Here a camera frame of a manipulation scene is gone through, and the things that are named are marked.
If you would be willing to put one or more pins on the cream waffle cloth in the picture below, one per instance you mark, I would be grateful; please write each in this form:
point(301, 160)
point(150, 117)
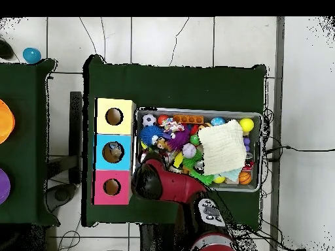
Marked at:
point(222, 147)

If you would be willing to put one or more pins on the dark green table cloth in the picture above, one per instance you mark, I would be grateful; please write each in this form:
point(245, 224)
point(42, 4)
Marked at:
point(170, 86)
point(26, 104)

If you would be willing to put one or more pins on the black round object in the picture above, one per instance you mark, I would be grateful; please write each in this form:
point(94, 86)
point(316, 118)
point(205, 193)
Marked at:
point(5, 49)

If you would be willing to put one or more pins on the wooden box with three holes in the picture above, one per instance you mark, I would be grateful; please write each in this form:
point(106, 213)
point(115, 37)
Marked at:
point(115, 125)

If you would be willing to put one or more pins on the purple spiky toy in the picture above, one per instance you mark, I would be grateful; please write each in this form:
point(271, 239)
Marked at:
point(180, 140)

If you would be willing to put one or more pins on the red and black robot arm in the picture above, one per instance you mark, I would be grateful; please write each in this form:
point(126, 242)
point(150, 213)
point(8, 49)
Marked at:
point(178, 185)

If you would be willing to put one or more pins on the mint green cloth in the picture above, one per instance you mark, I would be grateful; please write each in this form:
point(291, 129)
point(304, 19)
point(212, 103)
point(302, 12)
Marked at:
point(233, 175)

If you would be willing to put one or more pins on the crushed clear plastic bottle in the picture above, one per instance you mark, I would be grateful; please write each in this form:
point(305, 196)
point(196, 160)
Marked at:
point(115, 151)

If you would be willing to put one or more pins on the blue puffer ball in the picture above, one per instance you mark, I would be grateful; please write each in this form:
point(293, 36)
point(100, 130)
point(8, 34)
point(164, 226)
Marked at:
point(148, 134)

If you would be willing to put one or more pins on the orange round object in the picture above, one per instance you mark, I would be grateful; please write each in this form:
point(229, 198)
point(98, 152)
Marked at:
point(6, 121)

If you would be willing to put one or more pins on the green puffer ball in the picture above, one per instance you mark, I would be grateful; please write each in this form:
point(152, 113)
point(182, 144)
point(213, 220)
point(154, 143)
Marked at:
point(201, 179)

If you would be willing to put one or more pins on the colourful patterned cloth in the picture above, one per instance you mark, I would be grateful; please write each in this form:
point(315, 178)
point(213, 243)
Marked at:
point(172, 125)

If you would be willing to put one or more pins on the purple round object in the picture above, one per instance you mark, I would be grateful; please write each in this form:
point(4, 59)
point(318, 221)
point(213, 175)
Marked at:
point(4, 187)

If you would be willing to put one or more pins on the orange plastic block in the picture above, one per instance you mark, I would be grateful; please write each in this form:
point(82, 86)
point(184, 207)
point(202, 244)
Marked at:
point(188, 119)

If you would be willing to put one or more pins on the white baseball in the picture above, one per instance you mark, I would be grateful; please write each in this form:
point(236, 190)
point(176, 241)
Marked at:
point(189, 150)

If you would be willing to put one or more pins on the soccer ball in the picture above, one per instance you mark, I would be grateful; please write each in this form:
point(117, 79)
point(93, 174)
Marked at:
point(149, 119)

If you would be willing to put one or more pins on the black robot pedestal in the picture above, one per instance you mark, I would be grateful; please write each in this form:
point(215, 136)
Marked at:
point(157, 239)

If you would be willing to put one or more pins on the orange basketball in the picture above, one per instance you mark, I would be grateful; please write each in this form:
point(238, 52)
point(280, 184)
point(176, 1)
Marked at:
point(245, 177)

